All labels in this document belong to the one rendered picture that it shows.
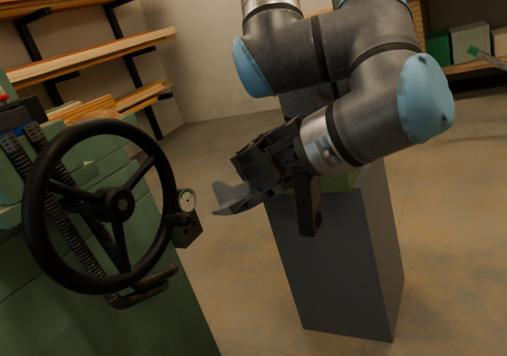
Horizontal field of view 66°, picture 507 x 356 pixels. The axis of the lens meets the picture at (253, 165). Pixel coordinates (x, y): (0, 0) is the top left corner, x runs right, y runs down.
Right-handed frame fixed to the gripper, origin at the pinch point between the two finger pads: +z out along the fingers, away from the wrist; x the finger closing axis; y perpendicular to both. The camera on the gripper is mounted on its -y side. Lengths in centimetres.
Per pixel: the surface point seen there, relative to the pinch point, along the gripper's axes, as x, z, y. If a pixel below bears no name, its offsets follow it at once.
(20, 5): -138, 202, 157
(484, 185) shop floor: -139, -3, -81
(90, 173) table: 6.1, 19.0, 17.6
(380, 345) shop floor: -40, 22, -72
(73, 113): -12, 40, 34
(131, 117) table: -15.3, 26.5, 24.5
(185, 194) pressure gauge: -16.5, 28.2, 2.0
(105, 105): -22, 40, 33
